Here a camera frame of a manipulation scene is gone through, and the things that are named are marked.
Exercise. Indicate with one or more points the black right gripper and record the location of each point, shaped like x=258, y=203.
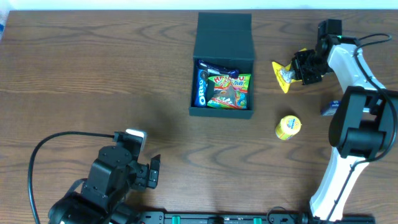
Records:
x=306, y=66

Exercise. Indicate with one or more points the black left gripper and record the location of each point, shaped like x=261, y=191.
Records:
x=148, y=175

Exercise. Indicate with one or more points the yellow sunflower seed bag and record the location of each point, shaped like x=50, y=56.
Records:
x=285, y=75

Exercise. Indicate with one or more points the small blue box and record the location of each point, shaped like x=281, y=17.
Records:
x=330, y=109

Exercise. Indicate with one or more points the yellow round jar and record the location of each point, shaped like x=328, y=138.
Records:
x=288, y=127

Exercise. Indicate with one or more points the colourful Haribo gummy bag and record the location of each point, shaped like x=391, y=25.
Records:
x=230, y=93

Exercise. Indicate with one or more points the dark blue chocolate bar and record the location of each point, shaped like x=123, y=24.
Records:
x=217, y=70

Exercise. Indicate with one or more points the blue Oreo cookie pack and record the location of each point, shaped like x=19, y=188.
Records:
x=202, y=84

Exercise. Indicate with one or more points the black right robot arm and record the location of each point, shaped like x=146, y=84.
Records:
x=363, y=129

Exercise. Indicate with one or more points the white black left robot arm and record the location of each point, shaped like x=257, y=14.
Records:
x=100, y=197

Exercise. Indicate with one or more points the black open gift box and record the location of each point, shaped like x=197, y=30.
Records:
x=224, y=39

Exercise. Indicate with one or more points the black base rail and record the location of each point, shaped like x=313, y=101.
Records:
x=196, y=218

